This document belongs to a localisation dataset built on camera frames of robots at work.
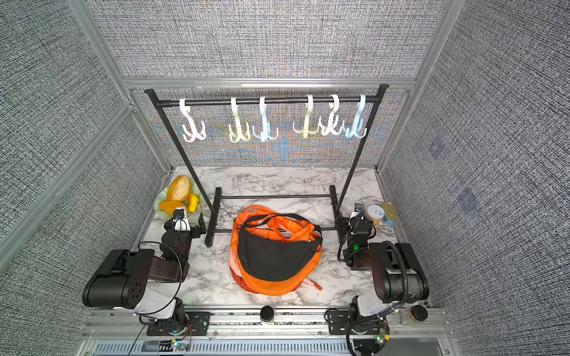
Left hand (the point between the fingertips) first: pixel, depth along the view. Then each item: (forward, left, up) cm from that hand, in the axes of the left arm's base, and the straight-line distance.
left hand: (192, 211), depth 89 cm
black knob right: (-39, -76, -1) cm, 85 cm away
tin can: (0, -76, -6) cm, 76 cm away
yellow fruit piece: (+10, +4, -7) cm, 13 cm away
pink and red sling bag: (-20, -18, -5) cm, 27 cm away
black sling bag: (-21, -32, 0) cm, 38 cm away
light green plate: (+14, +19, -7) cm, 24 cm away
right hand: (0, -66, -2) cm, 66 cm away
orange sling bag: (-1, -29, -8) cm, 30 cm away
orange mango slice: (+8, +14, -8) cm, 18 cm away
